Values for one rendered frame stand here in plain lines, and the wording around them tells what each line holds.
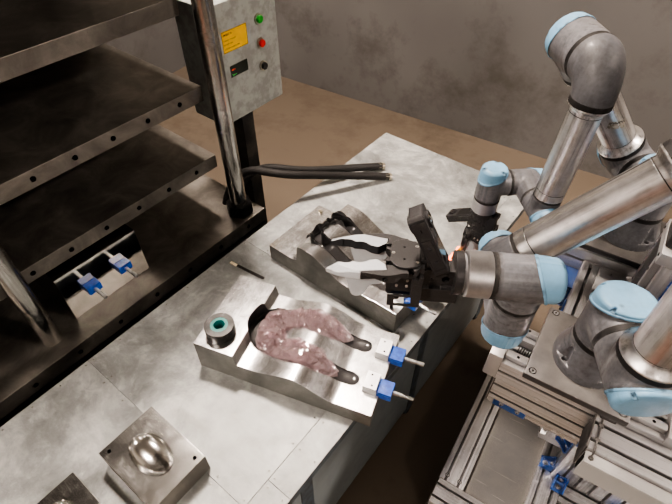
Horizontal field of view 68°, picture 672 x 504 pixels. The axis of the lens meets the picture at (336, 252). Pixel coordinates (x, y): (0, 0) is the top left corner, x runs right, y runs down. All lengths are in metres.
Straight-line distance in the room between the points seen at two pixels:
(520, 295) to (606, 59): 0.61
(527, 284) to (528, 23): 2.79
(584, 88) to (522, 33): 2.29
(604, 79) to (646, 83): 2.25
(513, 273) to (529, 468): 1.34
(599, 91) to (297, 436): 1.06
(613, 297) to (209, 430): 0.98
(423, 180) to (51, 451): 1.51
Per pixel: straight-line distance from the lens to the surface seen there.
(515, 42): 3.53
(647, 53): 3.42
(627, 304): 1.11
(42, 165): 1.45
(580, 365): 1.21
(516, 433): 2.10
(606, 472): 1.28
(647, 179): 0.89
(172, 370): 1.49
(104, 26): 1.47
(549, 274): 0.80
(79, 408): 1.52
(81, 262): 1.63
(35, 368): 1.67
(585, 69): 1.24
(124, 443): 1.35
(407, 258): 0.77
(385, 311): 1.45
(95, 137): 1.49
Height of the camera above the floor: 2.02
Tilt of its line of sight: 46 degrees down
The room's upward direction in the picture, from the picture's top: straight up
